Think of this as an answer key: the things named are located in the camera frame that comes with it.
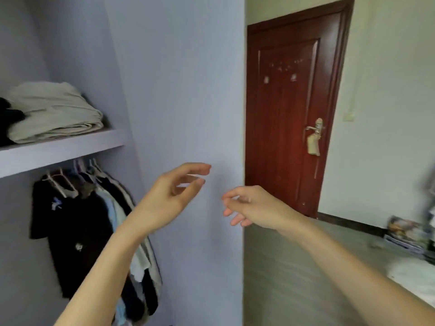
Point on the person's right hand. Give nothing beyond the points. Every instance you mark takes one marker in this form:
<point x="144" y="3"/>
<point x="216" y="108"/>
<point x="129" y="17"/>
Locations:
<point x="262" y="207"/>

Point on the person's left hand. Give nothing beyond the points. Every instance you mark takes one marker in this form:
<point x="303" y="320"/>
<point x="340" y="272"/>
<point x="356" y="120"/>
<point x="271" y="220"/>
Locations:
<point x="166" y="197"/>

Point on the black garment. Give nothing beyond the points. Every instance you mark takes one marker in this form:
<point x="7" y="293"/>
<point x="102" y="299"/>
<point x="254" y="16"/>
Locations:
<point x="10" y="122"/>
<point x="132" y="200"/>

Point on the cream printed t-shirt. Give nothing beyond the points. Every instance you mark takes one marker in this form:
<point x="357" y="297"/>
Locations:
<point x="138" y="261"/>

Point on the black fur-trimmed jacket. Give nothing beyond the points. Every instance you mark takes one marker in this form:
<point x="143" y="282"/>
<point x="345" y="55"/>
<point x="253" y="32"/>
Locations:
<point x="85" y="186"/>

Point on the charcoal black clothes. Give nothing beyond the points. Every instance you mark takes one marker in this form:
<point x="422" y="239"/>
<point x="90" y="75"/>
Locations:
<point x="68" y="234"/>

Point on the grey wardrobe shelf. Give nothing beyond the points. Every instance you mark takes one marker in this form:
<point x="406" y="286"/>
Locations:
<point x="61" y="149"/>

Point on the light grey smocked garment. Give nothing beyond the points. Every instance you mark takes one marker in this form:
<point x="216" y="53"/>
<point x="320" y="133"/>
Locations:
<point x="54" y="112"/>

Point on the grey wooden wardrobe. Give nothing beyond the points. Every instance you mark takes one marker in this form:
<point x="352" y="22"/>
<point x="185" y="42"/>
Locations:
<point x="68" y="37"/>

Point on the person's right forearm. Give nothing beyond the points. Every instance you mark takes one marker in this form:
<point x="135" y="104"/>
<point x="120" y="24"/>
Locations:
<point x="360" y="275"/>

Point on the person's left forearm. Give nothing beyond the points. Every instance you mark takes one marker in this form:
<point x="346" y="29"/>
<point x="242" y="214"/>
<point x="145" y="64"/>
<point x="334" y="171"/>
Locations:
<point x="102" y="281"/>

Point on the white dotted bed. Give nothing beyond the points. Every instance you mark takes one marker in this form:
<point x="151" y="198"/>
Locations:
<point x="414" y="278"/>

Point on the red wooden room door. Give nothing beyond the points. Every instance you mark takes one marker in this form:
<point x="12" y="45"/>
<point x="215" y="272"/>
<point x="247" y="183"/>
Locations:
<point x="292" y="98"/>

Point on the white light switch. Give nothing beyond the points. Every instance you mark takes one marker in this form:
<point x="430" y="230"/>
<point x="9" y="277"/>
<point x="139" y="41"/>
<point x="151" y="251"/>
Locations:
<point x="349" y="116"/>

